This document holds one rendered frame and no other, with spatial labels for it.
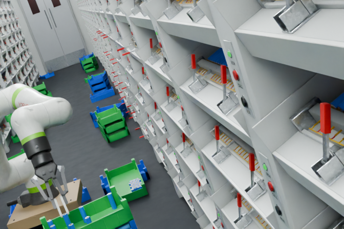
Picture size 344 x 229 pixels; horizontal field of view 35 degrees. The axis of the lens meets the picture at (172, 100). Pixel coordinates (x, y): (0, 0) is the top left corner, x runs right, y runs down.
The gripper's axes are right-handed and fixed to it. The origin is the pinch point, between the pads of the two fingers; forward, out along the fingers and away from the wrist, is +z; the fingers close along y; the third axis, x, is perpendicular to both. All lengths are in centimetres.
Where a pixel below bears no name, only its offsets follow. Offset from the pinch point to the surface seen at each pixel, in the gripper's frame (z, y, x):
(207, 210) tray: 23, -47, 3
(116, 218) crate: 12.4, -15.8, 6.9
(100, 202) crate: 3.3, -14.1, -10.5
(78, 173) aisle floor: -42, -23, -211
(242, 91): 9, -30, 127
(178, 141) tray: -6, -53, -13
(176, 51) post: -18, -42, 69
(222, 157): 13, -40, 73
